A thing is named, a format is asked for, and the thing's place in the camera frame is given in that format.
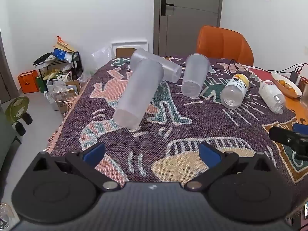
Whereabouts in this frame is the black door handle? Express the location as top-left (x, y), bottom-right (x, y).
top-left (161, 0), bottom-right (175, 15)

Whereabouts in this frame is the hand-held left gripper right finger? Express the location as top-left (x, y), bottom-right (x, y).
top-left (184, 141), bottom-right (276, 193)

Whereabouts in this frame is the clear bottle with yellow label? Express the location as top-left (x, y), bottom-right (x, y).
top-left (220, 73), bottom-right (250, 109)

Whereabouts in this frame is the black cable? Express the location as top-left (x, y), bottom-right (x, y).
top-left (267, 63), bottom-right (308, 74)
top-left (227, 59), bottom-right (246, 74)

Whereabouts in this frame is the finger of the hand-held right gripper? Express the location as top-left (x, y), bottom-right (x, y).
top-left (269, 126), bottom-right (308, 162)
top-left (292, 123), bottom-right (308, 135)

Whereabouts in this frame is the clear plastic bag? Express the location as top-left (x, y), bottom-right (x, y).
top-left (79, 46), bottom-right (113, 83)

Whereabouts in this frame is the grey door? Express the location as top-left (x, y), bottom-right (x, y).
top-left (154, 0), bottom-right (224, 56)

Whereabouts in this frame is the green toy with black wheels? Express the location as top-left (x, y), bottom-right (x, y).
top-left (5, 96), bottom-right (33, 136)

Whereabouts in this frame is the brown cardboard box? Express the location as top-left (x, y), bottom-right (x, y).
top-left (116, 48), bottom-right (136, 58)

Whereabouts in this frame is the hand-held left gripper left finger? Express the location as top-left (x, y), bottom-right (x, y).
top-left (31, 142), bottom-right (121, 193)

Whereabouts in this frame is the black metal rack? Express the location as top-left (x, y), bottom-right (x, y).
top-left (38, 51), bottom-right (84, 94)

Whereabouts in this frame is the white plastic bag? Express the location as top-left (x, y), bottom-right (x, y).
top-left (44, 72), bottom-right (74, 104)

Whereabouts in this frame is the clear bottle with white label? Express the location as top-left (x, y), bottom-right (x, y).
top-left (259, 80), bottom-right (287, 114)

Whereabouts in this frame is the bowl of small oranges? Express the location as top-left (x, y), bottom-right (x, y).
top-left (271, 73), bottom-right (303, 99)

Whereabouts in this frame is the orange chair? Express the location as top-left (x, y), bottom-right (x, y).
top-left (196, 25), bottom-right (254, 66)

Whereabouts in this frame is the tall translucent plastic cup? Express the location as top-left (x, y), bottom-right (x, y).
top-left (113, 59), bottom-right (164, 129)
top-left (131, 49), bottom-right (182, 83)
top-left (181, 54), bottom-right (210, 99)

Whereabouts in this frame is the white flat board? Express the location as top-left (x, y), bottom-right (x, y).
top-left (111, 41), bottom-right (149, 59)

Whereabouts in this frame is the open cardboard box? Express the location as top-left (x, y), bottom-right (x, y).
top-left (56, 80), bottom-right (81, 115)

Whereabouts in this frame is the blue and white bag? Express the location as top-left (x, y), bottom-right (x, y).
top-left (53, 48), bottom-right (73, 61)

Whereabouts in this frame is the dark green seat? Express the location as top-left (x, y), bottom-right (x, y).
top-left (0, 106), bottom-right (23, 171)

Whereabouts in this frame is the black power adapter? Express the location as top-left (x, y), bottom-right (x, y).
top-left (289, 71), bottom-right (300, 84)

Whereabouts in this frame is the printed woven blanket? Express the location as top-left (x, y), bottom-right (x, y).
top-left (47, 56), bottom-right (308, 190)

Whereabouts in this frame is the orange paper bag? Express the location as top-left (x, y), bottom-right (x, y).
top-left (17, 70), bottom-right (39, 94)

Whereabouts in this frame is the brown paper bag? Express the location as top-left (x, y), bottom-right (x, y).
top-left (53, 36), bottom-right (75, 53)

